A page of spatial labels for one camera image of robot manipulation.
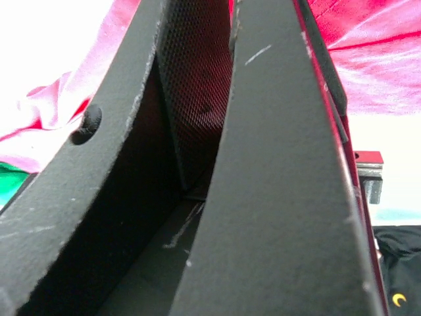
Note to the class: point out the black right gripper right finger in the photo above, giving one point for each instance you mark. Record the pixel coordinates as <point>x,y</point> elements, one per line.
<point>281,232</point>

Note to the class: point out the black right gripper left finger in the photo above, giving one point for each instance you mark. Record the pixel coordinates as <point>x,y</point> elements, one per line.
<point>148,135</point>

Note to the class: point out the pink t shirt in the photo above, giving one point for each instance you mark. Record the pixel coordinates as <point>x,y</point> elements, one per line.
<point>54,55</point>

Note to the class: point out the green folded t shirt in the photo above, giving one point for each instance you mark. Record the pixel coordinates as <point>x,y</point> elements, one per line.
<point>11,179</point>

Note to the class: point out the person black shirt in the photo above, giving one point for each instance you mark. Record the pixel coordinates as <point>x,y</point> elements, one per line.
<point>399,247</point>

